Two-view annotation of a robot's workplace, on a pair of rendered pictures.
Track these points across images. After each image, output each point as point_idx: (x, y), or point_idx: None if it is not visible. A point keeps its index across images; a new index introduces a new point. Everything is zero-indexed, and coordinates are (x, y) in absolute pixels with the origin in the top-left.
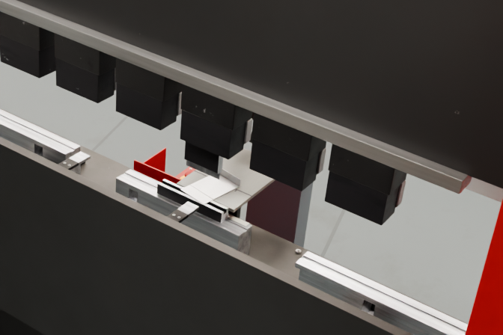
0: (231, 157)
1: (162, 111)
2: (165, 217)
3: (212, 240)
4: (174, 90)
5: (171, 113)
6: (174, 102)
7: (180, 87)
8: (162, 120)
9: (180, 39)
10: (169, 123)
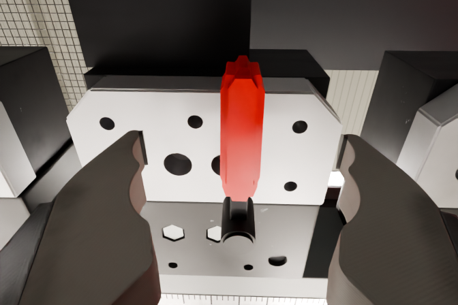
0: (311, 54)
1: (66, 107)
2: (324, 69)
3: (366, 69)
4: (60, 178)
5: (27, 105)
6: (36, 144)
7: (45, 196)
8: (53, 79)
9: None
10: (20, 65)
